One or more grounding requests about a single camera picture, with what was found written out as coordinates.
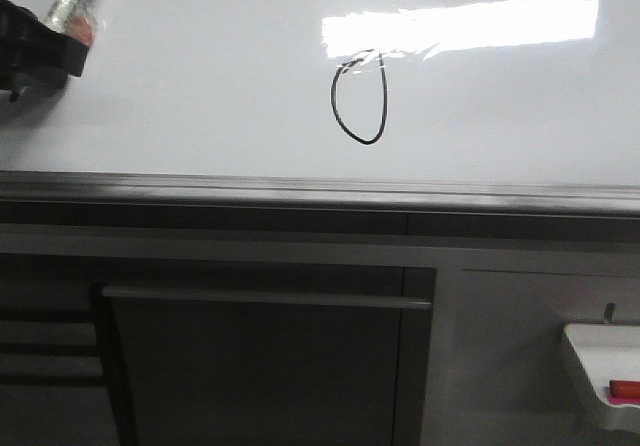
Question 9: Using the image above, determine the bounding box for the dark cabinet door panel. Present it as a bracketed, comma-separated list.
[105, 297, 431, 445]

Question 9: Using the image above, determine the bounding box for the white whiteboard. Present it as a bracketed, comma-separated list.
[1, 0, 639, 185]

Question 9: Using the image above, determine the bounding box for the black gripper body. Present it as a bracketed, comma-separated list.
[1, 0, 89, 102]

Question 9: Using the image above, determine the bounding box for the white wall-mounted tray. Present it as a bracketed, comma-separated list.
[560, 303, 639, 434]

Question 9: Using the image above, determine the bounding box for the tape-wrapped whiteboard marker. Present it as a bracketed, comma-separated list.
[43, 0, 98, 48]

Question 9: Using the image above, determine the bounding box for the pink item in tray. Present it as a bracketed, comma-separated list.
[608, 397, 640, 407]

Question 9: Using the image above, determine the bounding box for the red marker in tray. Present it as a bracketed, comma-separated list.
[609, 380, 640, 401]

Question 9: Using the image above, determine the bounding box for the grey horizontal door handle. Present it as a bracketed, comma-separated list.
[103, 285, 433, 310]

